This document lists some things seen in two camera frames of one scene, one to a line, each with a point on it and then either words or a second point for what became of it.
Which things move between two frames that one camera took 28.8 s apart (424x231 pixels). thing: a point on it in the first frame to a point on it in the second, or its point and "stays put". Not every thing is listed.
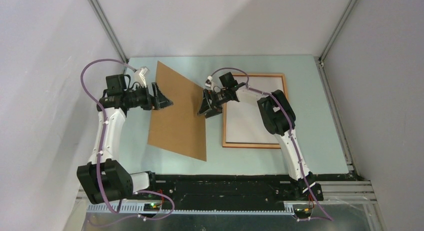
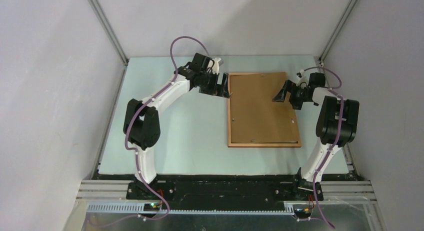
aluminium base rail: (356, 192) stays put
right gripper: (205, 106) to (289, 86)
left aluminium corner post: (93, 1) stays put
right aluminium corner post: (338, 27) stays put
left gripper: (162, 102) to (212, 90)
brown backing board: (178, 127) to (255, 117)
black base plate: (234, 188) stays put
